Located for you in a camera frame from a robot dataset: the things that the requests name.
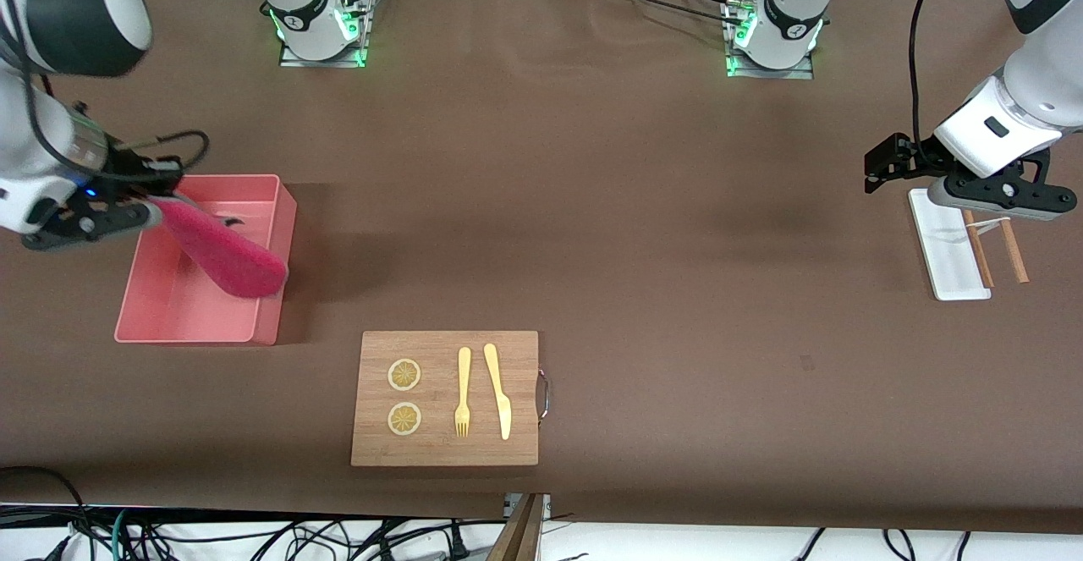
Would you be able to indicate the pink red cloth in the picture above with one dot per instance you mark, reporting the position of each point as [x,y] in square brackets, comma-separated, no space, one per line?
[228,261]

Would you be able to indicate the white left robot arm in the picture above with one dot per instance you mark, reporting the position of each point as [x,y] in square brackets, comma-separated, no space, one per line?
[1049,79]

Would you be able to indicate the yellow plastic knife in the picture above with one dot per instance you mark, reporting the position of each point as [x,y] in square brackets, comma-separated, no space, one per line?
[503,413]

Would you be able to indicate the yellow plastic fork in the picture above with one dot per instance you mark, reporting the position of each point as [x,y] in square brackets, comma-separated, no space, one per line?
[464,375]

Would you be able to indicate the wooden cutting board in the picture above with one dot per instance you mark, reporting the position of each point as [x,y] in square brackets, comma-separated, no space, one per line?
[440,451]

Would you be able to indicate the small metal bracket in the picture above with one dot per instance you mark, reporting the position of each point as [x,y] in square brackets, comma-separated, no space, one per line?
[546,506]

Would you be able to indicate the pink plastic bin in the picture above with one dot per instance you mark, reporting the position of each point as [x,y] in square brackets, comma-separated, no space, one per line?
[169,307]

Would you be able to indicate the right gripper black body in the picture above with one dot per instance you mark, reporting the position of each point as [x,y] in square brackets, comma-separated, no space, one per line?
[134,180]

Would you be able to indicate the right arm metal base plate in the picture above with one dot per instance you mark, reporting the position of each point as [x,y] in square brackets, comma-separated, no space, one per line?
[321,63]

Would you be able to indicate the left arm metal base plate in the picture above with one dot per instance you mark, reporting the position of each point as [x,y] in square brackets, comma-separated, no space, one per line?
[770,74]

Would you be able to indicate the white rectangular tray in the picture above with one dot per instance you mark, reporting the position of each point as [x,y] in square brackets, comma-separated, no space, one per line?
[948,248]

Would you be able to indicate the lemon slice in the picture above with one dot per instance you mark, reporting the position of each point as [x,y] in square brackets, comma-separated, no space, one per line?
[404,420]
[404,375]

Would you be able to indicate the black power plug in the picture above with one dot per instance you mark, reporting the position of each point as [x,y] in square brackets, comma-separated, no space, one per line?
[457,548]

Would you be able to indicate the brown wooden bar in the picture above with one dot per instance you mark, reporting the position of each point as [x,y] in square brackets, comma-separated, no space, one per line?
[518,536]

